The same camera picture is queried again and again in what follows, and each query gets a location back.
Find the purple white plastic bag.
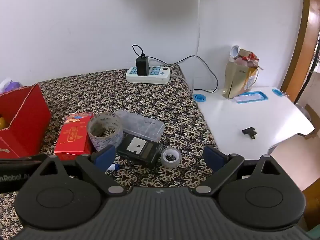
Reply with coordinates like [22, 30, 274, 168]
[0, 78, 21, 93]

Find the small black bracket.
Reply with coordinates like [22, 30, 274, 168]
[241, 127, 258, 141]

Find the white wall cable conduit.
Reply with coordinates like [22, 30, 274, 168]
[191, 0, 203, 91]

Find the clear plastic box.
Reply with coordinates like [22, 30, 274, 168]
[115, 110, 165, 142]

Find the floral patterned tablecloth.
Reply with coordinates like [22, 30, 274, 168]
[0, 64, 221, 230]

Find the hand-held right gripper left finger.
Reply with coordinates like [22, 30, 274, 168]
[32, 145, 128, 197]

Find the white power strip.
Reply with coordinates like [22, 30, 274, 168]
[126, 66, 171, 84]

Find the wrapped gift with ribbon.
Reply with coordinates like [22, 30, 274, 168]
[233, 48, 261, 68]

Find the wooden door frame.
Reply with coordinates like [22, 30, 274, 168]
[279, 0, 320, 105]

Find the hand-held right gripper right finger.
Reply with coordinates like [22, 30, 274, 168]
[192, 145, 286, 197]

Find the grey power strip cord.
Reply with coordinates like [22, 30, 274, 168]
[169, 73, 193, 91]

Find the black charger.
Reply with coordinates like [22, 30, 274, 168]
[135, 56, 149, 77]

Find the red cardboard box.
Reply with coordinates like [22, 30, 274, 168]
[0, 83, 52, 158]

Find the black digital scale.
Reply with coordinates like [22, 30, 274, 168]
[116, 133, 163, 168]

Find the gold paper bag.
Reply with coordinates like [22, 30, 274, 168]
[222, 61, 258, 99]

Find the blue rimmed lid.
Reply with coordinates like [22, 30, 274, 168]
[234, 91, 269, 104]

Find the red printed carton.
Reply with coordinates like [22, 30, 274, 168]
[54, 112, 95, 161]

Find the small clear tape roll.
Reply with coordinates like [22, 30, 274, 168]
[160, 148, 182, 167]

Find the black charger cable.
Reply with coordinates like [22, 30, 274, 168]
[132, 44, 218, 93]

